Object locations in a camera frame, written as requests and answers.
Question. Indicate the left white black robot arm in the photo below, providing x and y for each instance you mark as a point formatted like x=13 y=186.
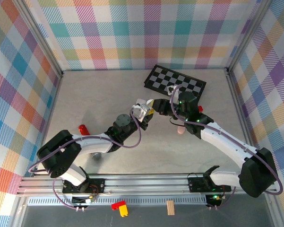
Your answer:
x=94 y=144

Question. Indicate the black white checkerboard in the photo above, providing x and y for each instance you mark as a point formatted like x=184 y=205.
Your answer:
x=160 y=78

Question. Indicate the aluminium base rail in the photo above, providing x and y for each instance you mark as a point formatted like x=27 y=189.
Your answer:
x=144 y=183

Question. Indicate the yellow toy brick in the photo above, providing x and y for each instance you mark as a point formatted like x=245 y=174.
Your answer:
x=123 y=211

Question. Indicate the aluminium frame side rail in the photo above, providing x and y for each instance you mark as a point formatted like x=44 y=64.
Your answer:
x=238 y=104
x=52 y=104

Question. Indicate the small red toy brick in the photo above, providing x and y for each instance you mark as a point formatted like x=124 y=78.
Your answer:
x=200 y=108

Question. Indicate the long red toy brick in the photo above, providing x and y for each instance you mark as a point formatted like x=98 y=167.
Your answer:
x=117 y=205

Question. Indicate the small circuit board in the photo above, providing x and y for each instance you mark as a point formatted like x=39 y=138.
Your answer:
x=215 y=198
x=89 y=201

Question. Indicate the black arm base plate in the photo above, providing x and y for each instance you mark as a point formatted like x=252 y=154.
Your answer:
x=196 y=184
x=97 y=184

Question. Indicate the red glitter tube silver cap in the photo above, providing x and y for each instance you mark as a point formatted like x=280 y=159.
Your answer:
x=83 y=129

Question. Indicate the aluminium frame post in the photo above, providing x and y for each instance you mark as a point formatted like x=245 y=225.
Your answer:
x=248 y=35
x=39 y=35

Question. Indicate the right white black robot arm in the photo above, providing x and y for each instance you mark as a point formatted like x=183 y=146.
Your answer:
x=226 y=144

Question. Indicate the small wooden block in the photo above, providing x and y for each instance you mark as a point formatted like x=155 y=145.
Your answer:
x=170 y=208

